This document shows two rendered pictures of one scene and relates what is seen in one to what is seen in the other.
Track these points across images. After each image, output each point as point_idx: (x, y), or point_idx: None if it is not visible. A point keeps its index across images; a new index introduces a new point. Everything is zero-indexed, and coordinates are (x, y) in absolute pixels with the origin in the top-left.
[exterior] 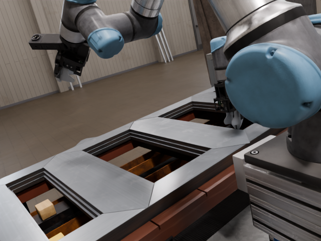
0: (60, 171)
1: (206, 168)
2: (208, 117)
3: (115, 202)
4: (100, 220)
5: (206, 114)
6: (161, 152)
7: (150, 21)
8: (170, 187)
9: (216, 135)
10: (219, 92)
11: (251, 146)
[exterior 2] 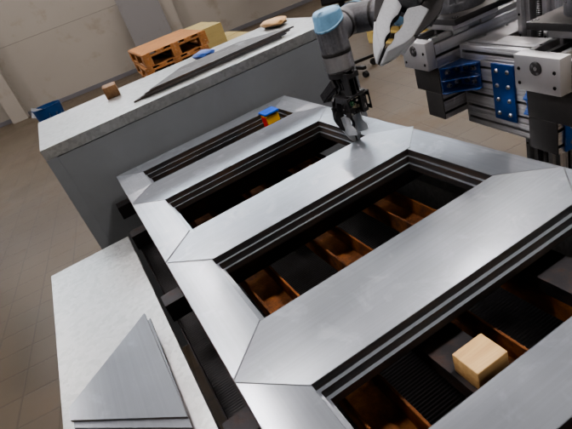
0: (369, 325)
1: (466, 144)
2: (188, 219)
3: (542, 198)
4: None
5: (181, 215)
6: (270, 264)
7: None
8: (511, 159)
9: (363, 151)
10: (355, 84)
11: (540, 55)
